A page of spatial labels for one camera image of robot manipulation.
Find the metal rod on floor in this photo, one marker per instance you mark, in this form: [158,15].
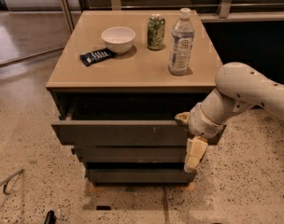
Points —
[4,183]

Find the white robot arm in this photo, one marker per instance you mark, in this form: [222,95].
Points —
[239,87]

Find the grey bottom drawer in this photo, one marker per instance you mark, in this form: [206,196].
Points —
[139,176]

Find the grey middle drawer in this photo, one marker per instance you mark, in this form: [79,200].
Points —
[131,154]

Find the grey drawer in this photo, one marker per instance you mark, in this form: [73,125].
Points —
[120,133]
[139,176]
[131,154]

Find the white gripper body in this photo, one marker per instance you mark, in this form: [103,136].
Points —
[200,124]

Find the black object on floor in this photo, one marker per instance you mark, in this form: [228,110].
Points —
[50,218]

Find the green drink can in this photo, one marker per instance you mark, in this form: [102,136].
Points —
[156,25]

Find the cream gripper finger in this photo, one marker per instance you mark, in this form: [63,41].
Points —
[195,151]
[182,117]

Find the white ceramic bowl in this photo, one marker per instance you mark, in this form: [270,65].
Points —
[119,39]

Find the grey three-drawer cabinet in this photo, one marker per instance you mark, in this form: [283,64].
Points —
[135,85]

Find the dark blue snack packet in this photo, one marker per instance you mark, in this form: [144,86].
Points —
[96,56]

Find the clear plastic water bottle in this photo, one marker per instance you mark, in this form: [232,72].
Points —
[182,36]

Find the grey top drawer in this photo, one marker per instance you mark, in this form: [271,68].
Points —
[120,133]

